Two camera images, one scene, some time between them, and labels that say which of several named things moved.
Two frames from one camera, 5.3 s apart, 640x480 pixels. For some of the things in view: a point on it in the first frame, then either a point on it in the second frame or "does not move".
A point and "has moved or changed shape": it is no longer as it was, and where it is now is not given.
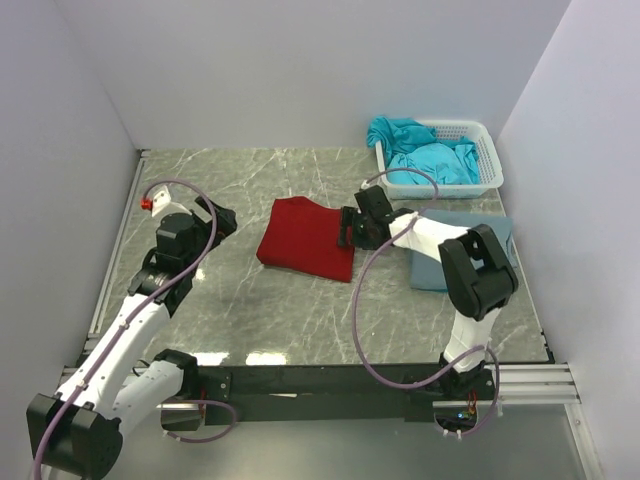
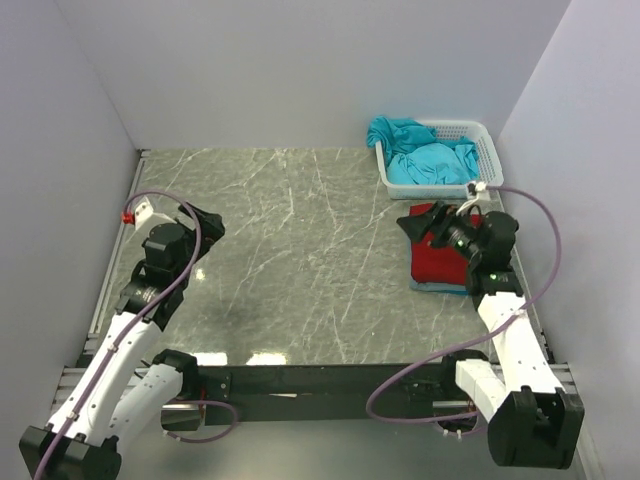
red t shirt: [303, 235] has moved or changed shape
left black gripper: [204, 205] does not move
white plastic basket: [478, 136] does not move
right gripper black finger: [348, 218] to [419, 225]
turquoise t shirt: [413, 145] does not move
